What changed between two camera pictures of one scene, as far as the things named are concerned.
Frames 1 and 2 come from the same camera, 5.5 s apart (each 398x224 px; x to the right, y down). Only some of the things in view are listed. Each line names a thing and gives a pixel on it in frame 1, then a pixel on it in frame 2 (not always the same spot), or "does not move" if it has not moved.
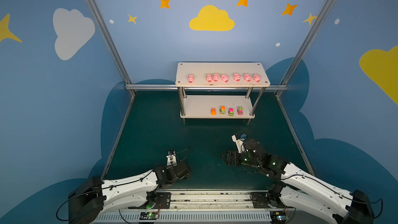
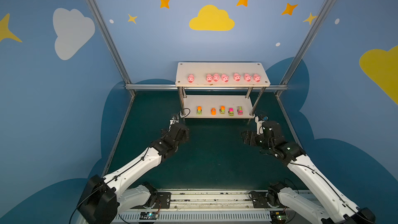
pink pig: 237,77 does not move
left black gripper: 184,168 -> 175,124
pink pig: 209,78 does not move
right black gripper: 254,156 -> 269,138
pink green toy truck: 240,111 does not move
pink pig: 216,77 does not move
